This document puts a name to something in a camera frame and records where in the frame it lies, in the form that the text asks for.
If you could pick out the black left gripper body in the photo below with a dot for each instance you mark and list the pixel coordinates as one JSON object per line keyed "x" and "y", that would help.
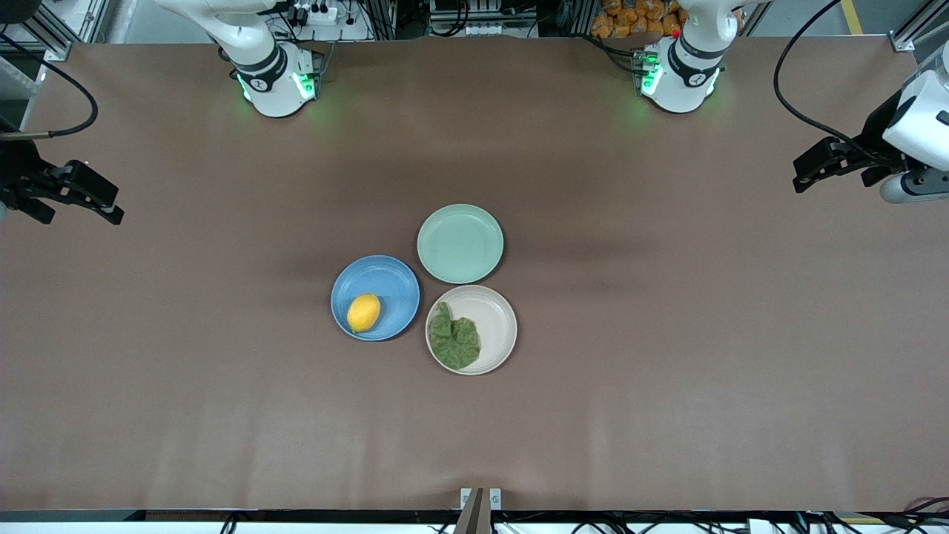
{"x": 875, "y": 142}

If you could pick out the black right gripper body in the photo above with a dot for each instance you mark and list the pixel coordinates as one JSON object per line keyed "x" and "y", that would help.
{"x": 16, "y": 175}

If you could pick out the yellow lemon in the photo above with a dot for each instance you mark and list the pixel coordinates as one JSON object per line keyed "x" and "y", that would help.
{"x": 363, "y": 313}

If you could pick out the green lettuce leaf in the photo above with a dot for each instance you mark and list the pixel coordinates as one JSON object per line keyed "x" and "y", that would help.
{"x": 454, "y": 341}

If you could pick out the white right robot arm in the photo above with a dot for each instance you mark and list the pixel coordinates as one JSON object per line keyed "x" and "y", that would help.
{"x": 270, "y": 70}

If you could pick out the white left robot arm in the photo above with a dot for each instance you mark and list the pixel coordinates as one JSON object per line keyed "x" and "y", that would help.
{"x": 686, "y": 67}

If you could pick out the bag of orange snacks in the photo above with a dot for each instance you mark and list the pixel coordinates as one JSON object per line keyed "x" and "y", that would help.
{"x": 630, "y": 18}

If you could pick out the white power strip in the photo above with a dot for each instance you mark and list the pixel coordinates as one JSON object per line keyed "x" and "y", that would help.
{"x": 319, "y": 11}

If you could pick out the blue round plate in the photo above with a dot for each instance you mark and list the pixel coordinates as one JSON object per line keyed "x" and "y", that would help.
{"x": 385, "y": 282}

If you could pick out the beige round plate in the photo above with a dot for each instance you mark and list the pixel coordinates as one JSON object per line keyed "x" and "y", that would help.
{"x": 495, "y": 322}

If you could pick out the pale green round plate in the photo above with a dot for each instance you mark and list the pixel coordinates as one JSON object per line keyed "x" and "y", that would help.
{"x": 460, "y": 243}

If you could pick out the aluminium frame profile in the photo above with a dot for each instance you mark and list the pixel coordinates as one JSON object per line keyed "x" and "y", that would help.
{"x": 81, "y": 30}
{"x": 916, "y": 26}

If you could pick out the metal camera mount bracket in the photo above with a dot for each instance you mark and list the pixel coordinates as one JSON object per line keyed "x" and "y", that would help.
{"x": 478, "y": 504}

